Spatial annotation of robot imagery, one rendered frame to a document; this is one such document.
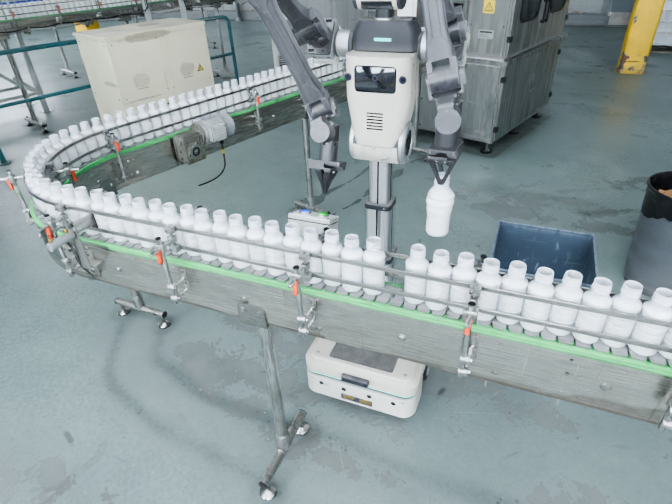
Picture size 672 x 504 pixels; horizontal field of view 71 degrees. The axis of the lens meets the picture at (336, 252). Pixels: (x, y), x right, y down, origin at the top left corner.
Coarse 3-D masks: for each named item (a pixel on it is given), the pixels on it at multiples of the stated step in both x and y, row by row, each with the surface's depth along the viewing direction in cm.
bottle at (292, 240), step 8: (288, 224) 131; (296, 224) 131; (288, 232) 129; (296, 232) 130; (288, 240) 130; (296, 240) 130; (296, 248) 131; (288, 256) 132; (296, 256) 132; (288, 264) 134; (296, 264) 134; (288, 272) 136
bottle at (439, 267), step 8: (440, 256) 118; (448, 256) 115; (432, 264) 118; (440, 264) 115; (448, 264) 117; (432, 272) 117; (440, 272) 116; (448, 272) 116; (432, 288) 119; (440, 288) 118; (448, 288) 119; (432, 296) 120; (440, 296) 119; (448, 296) 121; (432, 304) 121; (440, 304) 121
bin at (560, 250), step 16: (512, 224) 169; (496, 240) 169; (512, 240) 172; (528, 240) 169; (544, 240) 167; (560, 240) 165; (576, 240) 163; (592, 240) 157; (496, 256) 178; (512, 256) 175; (528, 256) 173; (544, 256) 170; (560, 256) 168; (576, 256) 166; (592, 256) 152; (528, 272) 176; (560, 272) 171; (592, 272) 147
